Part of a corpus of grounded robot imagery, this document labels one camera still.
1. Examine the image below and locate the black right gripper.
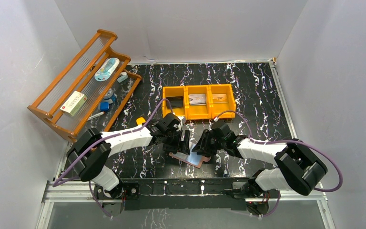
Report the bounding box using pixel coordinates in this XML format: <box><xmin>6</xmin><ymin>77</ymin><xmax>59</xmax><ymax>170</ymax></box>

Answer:
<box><xmin>191</xmin><ymin>129</ymin><xmax>226</xmax><ymax>156</ymax></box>

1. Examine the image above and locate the pink leather card holder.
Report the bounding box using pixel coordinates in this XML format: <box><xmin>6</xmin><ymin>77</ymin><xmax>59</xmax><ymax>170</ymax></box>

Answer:
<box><xmin>169</xmin><ymin>141</ymin><xmax>211</xmax><ymax>168</ymax></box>

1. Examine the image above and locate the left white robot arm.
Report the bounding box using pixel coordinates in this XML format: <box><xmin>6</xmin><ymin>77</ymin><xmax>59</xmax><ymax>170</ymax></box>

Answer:
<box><xmin>66</xmin><ymin>113</ymin><xmax>185</xmax><ymax>198</ymax></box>

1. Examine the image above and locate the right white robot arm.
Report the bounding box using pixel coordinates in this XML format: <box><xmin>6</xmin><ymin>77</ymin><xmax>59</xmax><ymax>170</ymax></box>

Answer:
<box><xmin>193</xmin><ymin>120</ymin><xmax>327</xmax><ymax>198</ymax></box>

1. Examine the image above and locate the card stack middle bin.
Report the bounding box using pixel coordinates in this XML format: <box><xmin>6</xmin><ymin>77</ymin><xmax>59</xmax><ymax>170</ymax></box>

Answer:
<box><xmin>188</xmin><ymin>94</ymin><xmax>207</xmax><ymax>105</ymax></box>

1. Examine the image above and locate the card in right bin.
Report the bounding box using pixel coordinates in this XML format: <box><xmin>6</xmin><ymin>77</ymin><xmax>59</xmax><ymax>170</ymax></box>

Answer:
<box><xmin>212</xmin><ymin>94</ymin><xmax>228</xmax><ymax>104</ymax></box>

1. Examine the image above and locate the small yellow grey box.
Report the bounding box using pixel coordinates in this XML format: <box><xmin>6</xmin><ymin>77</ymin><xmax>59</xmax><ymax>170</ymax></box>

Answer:
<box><xmin>136</xmin><ymin>117</ymin><xmax>146</xmax><ymax>125</ymax></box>

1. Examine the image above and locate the yellow three-compartment bin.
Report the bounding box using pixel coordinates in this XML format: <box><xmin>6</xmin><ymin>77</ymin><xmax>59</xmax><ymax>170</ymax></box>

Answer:
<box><xmin>162</xmin><ymin>84</ymin><xmax>236</xmax><ymax>120</ymax></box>

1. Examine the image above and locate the white orange marker pen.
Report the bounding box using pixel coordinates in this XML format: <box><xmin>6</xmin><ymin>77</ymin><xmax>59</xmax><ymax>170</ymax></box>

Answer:
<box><xmin>87</xmin><ymin>111</ymin><xmax>105</xmax><ymax>121</ymax></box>

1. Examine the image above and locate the blue white tape roll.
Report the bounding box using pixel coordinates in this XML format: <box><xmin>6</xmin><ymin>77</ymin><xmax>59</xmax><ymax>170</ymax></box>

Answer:
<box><xmin>103</xmin><ymin>88</ymin><xmax>116</xmax><ymax>104</ymax></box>

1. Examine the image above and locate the blue round cap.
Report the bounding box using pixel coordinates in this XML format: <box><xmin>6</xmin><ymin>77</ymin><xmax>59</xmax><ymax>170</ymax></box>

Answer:
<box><xmin>99</xmin><ymin>102</ymin><xmax>110</xmax><ymax>112</ymax></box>

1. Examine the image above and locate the orange wooden shelf rack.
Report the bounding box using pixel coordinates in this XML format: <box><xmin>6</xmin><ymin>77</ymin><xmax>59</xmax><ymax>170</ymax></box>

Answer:
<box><xmin>28</xmin><ymin>29</ymin><xmax>142</xmax><ymax>143</ymax></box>

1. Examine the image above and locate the blue white toothbrush package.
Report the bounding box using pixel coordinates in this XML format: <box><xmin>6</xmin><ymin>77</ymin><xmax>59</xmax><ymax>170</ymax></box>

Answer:
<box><xmin>94</xmin><ymin>57</ymin><xmax>120</xmax><ymax>82</ymax></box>

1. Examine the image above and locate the white green medicine box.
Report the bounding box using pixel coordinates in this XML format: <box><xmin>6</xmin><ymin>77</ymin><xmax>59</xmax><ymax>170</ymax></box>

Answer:
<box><xmin>60</xmin><ymin>91</ymin><xmax>87</xmax><ymax>116</ymax></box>

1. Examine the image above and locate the black metal base rail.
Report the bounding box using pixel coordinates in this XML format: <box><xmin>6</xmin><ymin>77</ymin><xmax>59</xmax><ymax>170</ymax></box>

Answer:
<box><xmin>42</xmin><ymin>177</ymin><xmax>329</xmax><ymax>212</ymax></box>

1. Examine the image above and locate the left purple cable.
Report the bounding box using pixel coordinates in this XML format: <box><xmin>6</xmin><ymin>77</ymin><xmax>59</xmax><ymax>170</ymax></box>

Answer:
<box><xmin>51</xmin><ymin>98</ymin><xmax>174</xmax><ymax>219</ymax></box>

